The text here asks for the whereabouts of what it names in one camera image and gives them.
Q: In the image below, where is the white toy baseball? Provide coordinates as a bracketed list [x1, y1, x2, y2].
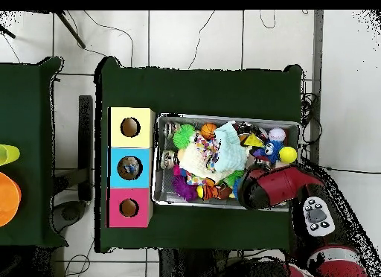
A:
[268, 127, 286, 142]

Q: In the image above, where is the cream waffle cloth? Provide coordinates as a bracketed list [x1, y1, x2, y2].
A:
[178, 142, 236, 182]

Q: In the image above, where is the thin black cable loop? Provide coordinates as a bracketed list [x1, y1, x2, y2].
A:
[259, 10, 277, 30]

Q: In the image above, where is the grey floor rail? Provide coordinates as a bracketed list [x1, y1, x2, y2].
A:
[309, 10, 324, 166]

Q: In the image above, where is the long black tripod leg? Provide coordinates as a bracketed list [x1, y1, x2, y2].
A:
[54, 10, 86, 49]

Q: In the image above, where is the yellow cheese wedge toy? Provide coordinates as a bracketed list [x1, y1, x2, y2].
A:
[240, 133, 265, 148]

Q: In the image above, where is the blue spiky ball with eyes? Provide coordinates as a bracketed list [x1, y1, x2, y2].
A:
[254, 139, 284, 165]

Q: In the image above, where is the orange plastic bowl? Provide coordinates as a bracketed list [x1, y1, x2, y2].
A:
[0, 171, 22, 228]

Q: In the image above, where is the black cable with connector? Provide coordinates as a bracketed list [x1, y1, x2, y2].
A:
[315, 165, 381, 176]

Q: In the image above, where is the multicolour patterned fabric bow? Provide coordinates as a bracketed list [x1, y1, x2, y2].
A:
[194, 135, 221, 172]

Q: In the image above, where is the short black tripod leg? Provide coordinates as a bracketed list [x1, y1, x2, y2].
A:
[0, 23, 16, 39]

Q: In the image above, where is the black cable bundle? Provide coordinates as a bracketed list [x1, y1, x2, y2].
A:
[299, 92, 323, 147]

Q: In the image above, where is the dark green tablecloth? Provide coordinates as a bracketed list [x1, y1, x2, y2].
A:
[94, 56, 304, 254]
[0, 57, 69, 249]

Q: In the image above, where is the grey rounded base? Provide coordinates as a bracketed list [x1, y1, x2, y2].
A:
[51, 200, 88, 234]

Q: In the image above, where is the mint waffle cloth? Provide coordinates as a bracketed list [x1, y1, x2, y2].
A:
[214, 121, 249, 173]

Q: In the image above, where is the yellow-green plastic cup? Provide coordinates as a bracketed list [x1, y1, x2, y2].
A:
[0, 144, 21, 167]

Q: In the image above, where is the purple spiky ball toy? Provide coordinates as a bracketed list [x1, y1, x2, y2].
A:
[171, 174, 199, 203]

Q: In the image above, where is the shallow mesh bin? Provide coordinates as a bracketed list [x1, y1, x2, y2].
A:
[152, 112, 301, 212]

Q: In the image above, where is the wooden box with three holes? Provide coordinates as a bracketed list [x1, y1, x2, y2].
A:
[106, 106, 156, 229]

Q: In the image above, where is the green spiky ball toy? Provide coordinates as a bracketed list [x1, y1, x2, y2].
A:
[172, 124, 196, 149]

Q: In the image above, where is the black upright panel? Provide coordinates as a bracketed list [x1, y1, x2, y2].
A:
[77, 95, 94, 202]

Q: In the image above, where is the crushed clear bottle blue label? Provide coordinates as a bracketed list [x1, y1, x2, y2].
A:
[124, 157, 143, 176]

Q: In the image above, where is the yellow plastic ball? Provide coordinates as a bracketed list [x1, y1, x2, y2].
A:
[278, 146, 298, 165]

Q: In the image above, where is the orange toy basketball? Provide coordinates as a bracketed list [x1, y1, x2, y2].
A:
[200, 122, 218, 140]

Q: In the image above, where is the thin black floor cable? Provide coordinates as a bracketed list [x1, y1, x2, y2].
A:
[188, 10, 217, 70]
[65, 10, 134, 67]

